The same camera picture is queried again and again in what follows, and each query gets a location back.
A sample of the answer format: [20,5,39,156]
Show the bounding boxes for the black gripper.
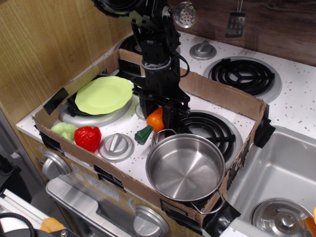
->
[130,64,190,129]

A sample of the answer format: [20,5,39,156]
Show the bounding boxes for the orange toy carrot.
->
[134,107,165,145]

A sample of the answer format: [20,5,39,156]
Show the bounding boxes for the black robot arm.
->
[93,0,190,128]

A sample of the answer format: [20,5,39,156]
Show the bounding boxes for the light green plate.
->
[75,76,133,115]

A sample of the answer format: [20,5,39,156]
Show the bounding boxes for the grey stove knob middle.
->
[135,102,146,121]

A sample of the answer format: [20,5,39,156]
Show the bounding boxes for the grey stove knob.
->
[98,133,134,163]
[135,102,146,121]
[189,40,217,61]

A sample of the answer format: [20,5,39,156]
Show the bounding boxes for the black burner front right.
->
[151,110,244,171]

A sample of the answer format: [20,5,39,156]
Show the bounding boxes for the black burner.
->
[117,35,142,55]
[203,56,282,103]
[58,74,133,128]
[151,110,244,171]

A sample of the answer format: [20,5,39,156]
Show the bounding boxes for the grey stove knob front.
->
[98,133,134,163]

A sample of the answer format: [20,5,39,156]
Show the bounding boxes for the stainless steel pot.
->
[146,133,226,205]

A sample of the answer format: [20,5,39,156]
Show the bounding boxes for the black burner back left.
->
[117,35,142,55]

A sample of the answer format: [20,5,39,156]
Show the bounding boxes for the grey stove knob back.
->
[189,40,217,61]

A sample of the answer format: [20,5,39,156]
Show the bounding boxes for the red toy strawberry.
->
[74,126,102,153]

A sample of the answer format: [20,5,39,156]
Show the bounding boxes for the cardboard fence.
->
[33,49,270,237]

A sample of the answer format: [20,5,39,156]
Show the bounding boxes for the black burner front left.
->
[58,74,133,128]

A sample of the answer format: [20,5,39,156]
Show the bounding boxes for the light green toy vegetable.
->
[51,122,77,141]

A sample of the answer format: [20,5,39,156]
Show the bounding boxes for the hanging metal strainer spoon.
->
[173,0,198,29]

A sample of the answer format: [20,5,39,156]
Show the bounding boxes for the black burner back right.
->
[203,56,282,103]

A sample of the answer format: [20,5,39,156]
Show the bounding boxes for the grey oven knob right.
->
[133,205,170,237]

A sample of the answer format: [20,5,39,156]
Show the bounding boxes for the grey oven knob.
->
[42,151,71,180]
[133,205,170,237]

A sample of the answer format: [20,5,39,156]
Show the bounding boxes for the hanging metal spatula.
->
[225,0,246,38]

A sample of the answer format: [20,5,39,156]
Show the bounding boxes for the grey oven knob left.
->
[42,151,71,180]

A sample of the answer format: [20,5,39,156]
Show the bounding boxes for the silver oven door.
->
[46,178,136,237]

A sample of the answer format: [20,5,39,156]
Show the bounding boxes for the silver sink basin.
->
[224,126,316,237]

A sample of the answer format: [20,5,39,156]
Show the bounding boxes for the steel pot lid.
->
[251,198,312,237]

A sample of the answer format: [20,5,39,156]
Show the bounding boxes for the orange object bottom left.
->
[40,217,65,233]

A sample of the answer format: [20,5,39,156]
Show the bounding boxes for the orange object in sink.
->
[305,207,316,237]

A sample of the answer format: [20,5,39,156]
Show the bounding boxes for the black cable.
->
[0,212,35,237]

